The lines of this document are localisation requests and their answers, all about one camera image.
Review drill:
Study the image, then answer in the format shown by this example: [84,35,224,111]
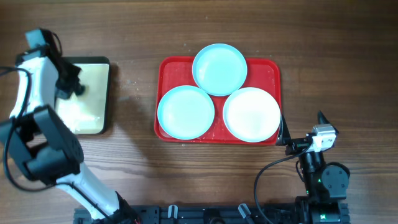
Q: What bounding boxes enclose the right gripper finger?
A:
[317,111,340,134]
[275,115,291,146]

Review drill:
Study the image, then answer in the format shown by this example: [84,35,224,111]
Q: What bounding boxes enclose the white plate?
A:
[223,87,281,143]

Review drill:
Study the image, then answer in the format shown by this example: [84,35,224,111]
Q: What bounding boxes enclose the light blue plate top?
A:
[192,44,248,96]

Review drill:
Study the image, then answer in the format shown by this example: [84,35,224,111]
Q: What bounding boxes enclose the light blue plate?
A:
[192,44,248,96]
[157,85,215,140]

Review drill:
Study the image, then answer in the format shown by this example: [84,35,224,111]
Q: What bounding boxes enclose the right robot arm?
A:
[276,111,351,224]

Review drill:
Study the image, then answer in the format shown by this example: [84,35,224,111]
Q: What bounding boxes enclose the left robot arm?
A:
[1,28,141,223]

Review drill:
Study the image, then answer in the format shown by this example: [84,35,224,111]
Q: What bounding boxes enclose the dark green soapy water tray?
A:
[55,57,111,134]

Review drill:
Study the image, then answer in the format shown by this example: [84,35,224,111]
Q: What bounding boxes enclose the red plastic tray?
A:
[154,56,282,144]

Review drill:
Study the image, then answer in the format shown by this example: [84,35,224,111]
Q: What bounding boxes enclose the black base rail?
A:
[73,203,350,224]

